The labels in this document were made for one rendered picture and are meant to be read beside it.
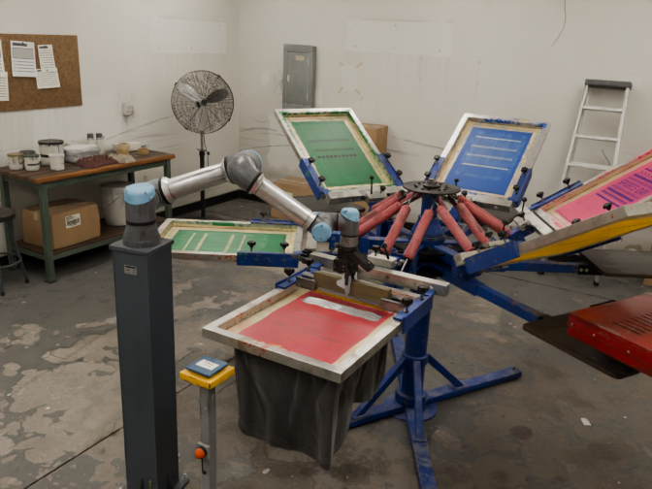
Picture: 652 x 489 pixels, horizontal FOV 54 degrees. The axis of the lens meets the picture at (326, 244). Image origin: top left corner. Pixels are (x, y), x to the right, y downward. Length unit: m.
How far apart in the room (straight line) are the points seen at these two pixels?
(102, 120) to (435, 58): 3.34
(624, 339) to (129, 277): 1.84
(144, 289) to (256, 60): 5.54
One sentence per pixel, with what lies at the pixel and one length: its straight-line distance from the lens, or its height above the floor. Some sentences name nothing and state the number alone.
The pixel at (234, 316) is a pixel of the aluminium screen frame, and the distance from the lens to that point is 2.47.
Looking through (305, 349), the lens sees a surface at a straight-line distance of 2.31.
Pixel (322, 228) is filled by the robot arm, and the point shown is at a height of 1.33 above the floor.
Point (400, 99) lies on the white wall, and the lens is 6.96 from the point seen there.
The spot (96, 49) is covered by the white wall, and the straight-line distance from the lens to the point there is 6.50.
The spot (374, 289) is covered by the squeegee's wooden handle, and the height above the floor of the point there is 1.05.
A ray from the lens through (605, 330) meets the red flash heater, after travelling 2.42.
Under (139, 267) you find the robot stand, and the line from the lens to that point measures 2.62.
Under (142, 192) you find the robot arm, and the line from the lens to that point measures 2.57.
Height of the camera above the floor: 2.02
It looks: 18 degrees down
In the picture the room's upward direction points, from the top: 3 degrees clockwise
